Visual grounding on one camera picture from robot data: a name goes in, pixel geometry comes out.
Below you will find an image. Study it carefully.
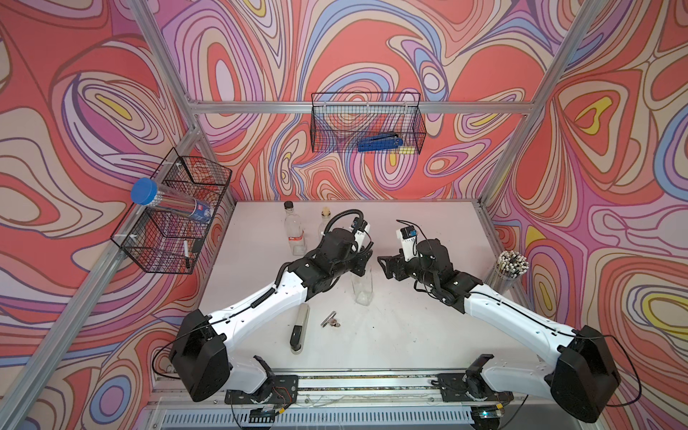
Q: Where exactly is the black wire basket back wall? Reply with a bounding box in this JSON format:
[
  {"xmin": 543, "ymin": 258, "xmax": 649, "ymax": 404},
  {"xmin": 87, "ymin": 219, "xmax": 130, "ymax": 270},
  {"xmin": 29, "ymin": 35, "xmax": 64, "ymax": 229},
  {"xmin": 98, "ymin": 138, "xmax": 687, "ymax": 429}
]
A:
[{"xmin": 310, "ymin": 90, "xmax": 426, "ymax": 155}]

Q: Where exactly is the metal cup of pencils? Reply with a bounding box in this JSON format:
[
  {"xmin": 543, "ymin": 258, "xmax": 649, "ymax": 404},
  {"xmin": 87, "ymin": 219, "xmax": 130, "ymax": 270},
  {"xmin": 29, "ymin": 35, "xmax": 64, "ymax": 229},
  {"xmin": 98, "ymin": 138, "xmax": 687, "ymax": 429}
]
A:
[{"xmin": 484, "ymin": 250, "xmax": 530, "ymax": 294}]

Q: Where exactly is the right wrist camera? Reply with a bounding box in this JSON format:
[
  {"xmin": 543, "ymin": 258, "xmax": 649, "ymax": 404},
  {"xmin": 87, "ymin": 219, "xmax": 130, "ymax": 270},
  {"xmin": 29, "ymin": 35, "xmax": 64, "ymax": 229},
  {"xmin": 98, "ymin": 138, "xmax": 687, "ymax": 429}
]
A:
[{"xmin": 396, "ymin": 225, "xmax": 417, "ymax": 262}]

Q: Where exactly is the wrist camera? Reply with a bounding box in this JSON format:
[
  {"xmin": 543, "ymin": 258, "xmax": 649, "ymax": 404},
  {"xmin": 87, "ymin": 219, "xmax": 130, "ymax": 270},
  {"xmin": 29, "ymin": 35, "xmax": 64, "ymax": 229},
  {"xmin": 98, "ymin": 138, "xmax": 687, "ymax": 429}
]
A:
[
  {"xmin": 352, "ymin": 217, "xmax": 369, "ymax": 252},
  {"xmin": 396, "ymin": 225, "xmax": 417, "ymax": 262}
]

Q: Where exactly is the black and beige flat tool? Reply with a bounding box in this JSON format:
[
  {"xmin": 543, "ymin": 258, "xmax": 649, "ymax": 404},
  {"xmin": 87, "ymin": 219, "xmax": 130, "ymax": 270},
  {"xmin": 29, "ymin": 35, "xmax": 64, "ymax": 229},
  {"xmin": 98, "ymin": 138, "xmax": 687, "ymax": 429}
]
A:
[{"xmin": 290, "ymin": 303, "xmax": 310, "ymax": 355}]

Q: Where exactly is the blue plastic tool in basket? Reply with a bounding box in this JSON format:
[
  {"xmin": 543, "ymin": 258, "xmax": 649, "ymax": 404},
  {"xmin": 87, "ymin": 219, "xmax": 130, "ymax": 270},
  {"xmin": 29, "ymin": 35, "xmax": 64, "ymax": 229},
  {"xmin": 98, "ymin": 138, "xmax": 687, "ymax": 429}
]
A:
[{"xmin": 357, "ymin": 133, "xmax": 404, "ymax": 152}]

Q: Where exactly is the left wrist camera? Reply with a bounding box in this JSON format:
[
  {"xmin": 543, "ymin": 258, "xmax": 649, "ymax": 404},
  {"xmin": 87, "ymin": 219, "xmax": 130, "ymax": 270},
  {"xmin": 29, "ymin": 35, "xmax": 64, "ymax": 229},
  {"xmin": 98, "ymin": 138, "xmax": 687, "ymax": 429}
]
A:
[{"xmin": 352, "ymin": 217, "xmax": 369, "ymax": 252}]

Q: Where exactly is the clear square bottle with cork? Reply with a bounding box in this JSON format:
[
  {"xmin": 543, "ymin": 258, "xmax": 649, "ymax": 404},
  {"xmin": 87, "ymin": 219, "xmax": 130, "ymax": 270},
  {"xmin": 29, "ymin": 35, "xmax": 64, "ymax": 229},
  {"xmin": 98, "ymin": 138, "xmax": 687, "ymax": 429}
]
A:
[{"xmin": 351, "ymin": 269, "xmax": 374, "ymax": 306}]

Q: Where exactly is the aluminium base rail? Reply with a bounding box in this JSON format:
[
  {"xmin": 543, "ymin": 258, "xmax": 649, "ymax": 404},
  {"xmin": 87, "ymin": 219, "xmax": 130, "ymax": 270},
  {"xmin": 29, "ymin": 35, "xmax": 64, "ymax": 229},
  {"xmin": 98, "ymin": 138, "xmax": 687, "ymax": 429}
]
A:
[{"xmin": 140, "ymin": 369, "xmax": 578, "ymax": 429}]

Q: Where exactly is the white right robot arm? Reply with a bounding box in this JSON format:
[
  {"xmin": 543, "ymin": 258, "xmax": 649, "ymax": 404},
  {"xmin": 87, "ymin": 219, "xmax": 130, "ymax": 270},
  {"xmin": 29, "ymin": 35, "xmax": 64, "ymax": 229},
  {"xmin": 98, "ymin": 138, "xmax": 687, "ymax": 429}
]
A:
[{"xmin": 377, "ymin": 239, "xmax": 621, "ymax": 423}]

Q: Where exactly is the clear tube with blue cap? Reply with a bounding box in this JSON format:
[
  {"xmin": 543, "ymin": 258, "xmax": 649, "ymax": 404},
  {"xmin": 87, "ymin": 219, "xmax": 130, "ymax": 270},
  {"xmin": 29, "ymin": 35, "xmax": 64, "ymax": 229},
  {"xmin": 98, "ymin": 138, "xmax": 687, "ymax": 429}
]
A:
[{"xmin": 130, "ymin": 178, "xmax": 213, "ymax": 224}]

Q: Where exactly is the clear glass bottle black cap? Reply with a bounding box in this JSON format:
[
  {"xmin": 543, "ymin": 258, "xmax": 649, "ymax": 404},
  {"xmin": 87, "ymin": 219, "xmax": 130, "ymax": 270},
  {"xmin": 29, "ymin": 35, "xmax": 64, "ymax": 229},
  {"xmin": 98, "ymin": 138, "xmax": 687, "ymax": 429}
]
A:
[{"xmin": 283, "ymin": 201, "xmax": 307, "ymax": 257}]

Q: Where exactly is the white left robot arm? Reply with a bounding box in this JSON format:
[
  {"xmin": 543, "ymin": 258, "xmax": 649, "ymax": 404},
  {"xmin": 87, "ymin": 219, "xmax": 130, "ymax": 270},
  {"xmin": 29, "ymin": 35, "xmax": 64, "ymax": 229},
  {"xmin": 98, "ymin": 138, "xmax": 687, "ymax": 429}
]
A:
[{"xmin": 169, "ymin": 227, "xmax": 373, "ymax": 402}]

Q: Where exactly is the small metal clip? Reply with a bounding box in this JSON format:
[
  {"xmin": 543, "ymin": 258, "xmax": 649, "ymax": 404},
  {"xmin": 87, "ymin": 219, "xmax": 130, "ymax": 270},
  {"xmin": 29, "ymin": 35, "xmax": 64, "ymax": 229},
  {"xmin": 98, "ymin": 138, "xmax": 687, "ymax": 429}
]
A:
[{"xmin": 321, "ymin": 311, "xmax": 340, "ymax": 328}]

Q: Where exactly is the black marker in basket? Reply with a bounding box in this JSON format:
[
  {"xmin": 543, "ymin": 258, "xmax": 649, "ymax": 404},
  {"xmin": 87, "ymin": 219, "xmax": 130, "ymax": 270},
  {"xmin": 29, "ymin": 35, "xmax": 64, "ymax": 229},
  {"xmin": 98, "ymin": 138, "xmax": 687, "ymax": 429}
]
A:
[{"xmin": 183, "ymin": 240, "xmax": 191, "ymax": 270}]

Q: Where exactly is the black wire basket wall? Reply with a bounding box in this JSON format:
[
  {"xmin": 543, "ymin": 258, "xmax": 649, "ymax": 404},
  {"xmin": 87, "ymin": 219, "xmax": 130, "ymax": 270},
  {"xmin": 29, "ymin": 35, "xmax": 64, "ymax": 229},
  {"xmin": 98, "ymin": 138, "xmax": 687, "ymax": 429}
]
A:
[
  {"xmin": 310, "ymin": 90, "xmax": 426, "ymax": 155},
  {"xmin": 110, "ymin": 149, "xmax": 232, "ymax": 274}
]

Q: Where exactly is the black wire basket left wall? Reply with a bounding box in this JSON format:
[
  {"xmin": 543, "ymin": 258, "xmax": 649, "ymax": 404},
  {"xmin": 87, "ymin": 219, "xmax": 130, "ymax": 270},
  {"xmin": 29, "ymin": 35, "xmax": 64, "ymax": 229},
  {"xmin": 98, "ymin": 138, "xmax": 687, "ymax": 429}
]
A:
[{"xmin": 110, "ymin": 149, "xmax": 232, "ymax": 274}]

